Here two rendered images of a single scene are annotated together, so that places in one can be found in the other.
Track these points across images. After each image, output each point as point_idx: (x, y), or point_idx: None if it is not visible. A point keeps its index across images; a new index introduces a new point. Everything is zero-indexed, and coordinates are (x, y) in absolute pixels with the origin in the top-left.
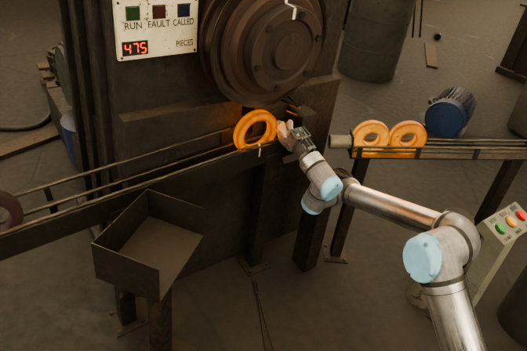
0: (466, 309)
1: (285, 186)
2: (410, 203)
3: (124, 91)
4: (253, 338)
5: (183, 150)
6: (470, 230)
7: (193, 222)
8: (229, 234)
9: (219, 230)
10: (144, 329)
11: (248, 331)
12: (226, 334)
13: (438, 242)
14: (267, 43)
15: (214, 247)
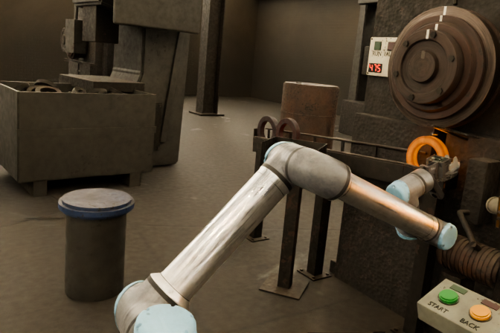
0: (248, 183)
1: None
2: (376, 186)
3: (368, 97)
4: (317, 328)
5: (383, 154)
6: (308, 150)
7: None
8: (409, 283)
9: (401, 268)
10: (307, 280)
11: (324, 325)
12: (317, 314)
13: (286, 143)
14: (408, 56)
15: (393, 286)
